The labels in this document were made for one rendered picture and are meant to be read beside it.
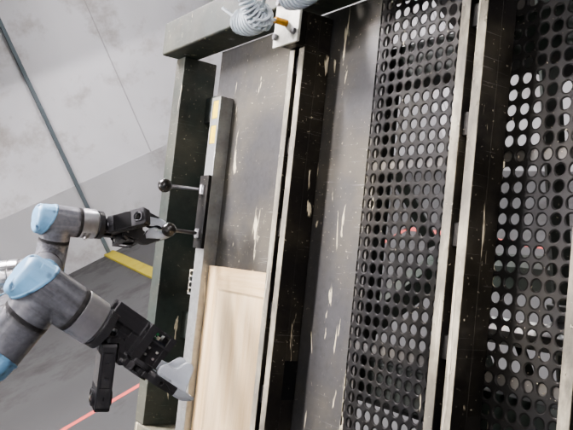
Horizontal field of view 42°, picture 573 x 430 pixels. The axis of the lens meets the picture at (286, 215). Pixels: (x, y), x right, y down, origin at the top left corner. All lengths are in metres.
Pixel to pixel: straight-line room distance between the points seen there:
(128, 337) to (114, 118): 7.85
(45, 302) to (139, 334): 0.16
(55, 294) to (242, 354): 0.77
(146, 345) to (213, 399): 0.77
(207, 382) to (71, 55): 7.25
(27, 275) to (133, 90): 8.00
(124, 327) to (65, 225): 0.68
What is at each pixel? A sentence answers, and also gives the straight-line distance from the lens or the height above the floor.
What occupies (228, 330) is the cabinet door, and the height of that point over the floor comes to 1.17.
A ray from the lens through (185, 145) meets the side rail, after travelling 2.26.
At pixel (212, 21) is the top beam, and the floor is 1.89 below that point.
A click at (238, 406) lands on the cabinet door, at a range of 1.86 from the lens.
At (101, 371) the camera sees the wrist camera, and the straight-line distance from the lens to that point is 1.23.
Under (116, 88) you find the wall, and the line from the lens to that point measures 9.06.
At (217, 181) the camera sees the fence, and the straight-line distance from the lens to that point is 2.03.
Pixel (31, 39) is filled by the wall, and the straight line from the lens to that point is 8.94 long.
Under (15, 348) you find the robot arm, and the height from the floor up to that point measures 1.54.
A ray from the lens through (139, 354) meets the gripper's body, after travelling 1.22.
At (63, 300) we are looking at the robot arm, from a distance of 1.17.
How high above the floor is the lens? 1.85
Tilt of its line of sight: 14 degrees down
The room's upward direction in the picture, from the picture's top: 22 degrees counter-clockwise
